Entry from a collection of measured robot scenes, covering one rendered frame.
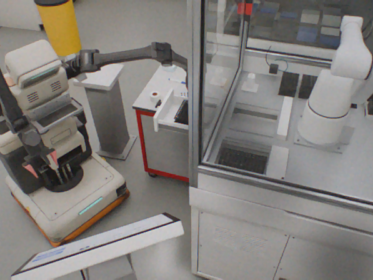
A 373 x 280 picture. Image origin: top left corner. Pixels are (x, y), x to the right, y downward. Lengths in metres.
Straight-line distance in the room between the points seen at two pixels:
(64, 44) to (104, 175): 2.27
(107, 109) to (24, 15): 2.80
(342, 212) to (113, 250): 0.87
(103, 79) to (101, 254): 1.64
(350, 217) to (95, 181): 1.66
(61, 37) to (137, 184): 2.22
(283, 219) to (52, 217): 1.48
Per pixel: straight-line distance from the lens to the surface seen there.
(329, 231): 1.59
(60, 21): 4.28
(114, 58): 1.72
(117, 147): 2.95
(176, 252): 2.43
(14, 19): 5.37
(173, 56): 1.76
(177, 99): 2.10
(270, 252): 1.83
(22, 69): 1.70
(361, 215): 1.49
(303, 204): 1.46
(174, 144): 2.38
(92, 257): 1.13
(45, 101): 1.88
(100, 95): 2.62
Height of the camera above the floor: 2.16
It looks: 44 degrees down
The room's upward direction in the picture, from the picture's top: 1 degrees counter-clockwise
